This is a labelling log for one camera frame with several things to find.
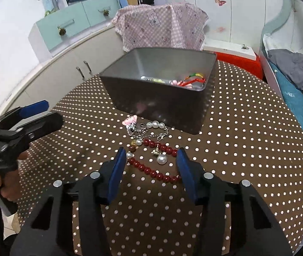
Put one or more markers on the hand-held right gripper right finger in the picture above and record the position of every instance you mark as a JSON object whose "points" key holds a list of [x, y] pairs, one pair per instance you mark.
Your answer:
{"points": [[188, 176]]}

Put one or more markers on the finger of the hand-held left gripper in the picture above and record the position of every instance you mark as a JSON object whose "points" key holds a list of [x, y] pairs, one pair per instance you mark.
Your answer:
{"points": [[47, 124], [34, 108]]}

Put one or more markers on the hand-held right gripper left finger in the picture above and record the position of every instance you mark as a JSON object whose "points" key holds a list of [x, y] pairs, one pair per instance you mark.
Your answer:
{"points": [[116, 176]]}

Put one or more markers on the pearl drop earring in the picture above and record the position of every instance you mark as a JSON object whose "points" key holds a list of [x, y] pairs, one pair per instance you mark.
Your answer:
{"points": [[162, 159]]}

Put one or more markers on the grey metal tin box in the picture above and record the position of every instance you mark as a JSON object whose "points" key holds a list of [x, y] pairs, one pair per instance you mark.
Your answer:
{"points": [[154, 106]]}

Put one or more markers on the low white cabinet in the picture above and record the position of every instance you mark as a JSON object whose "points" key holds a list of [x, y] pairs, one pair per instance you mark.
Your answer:
{"points": [[60, 69]]}

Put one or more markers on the brown polka dot tablecloth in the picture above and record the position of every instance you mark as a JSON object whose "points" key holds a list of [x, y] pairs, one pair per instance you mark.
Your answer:
{"points": [[247, 165]]}

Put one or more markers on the mint drawer unit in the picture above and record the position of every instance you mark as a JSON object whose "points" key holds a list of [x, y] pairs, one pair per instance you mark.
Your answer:
{"points": [[38, 36]]}

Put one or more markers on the small green plant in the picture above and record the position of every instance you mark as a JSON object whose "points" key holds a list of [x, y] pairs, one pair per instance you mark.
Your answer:
{"points": [[49, 12]]}

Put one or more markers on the narrow teal drawer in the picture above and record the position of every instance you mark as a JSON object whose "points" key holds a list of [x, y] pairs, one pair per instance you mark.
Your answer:
{"points": [[100, 5]]}

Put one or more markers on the red storage stool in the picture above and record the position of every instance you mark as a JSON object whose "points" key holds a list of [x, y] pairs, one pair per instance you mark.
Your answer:
{"points": [[239, 61]]}

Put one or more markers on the white board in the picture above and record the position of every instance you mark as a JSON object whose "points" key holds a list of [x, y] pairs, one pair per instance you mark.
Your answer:
{"points": [[226, 48]]}

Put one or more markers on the black binder clip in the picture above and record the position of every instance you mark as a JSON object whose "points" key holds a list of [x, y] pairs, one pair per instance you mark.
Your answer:
{"points": [[244, 46]]}

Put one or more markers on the pink checked cloth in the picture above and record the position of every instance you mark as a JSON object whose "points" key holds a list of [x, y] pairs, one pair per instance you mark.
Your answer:
{"points": [[154, 24]]}

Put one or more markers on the white wardrobe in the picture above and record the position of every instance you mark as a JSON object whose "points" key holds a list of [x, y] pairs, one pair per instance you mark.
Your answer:
{"points": [[242, 18]]}

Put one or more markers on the pink butterfly sticker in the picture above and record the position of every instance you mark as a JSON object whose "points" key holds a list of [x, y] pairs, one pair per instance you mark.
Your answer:
{"points": [[220, 0]]}

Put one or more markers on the teal bunk bed frame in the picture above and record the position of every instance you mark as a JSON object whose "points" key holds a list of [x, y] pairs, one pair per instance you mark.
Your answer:
{"points": [[284, 13]]}

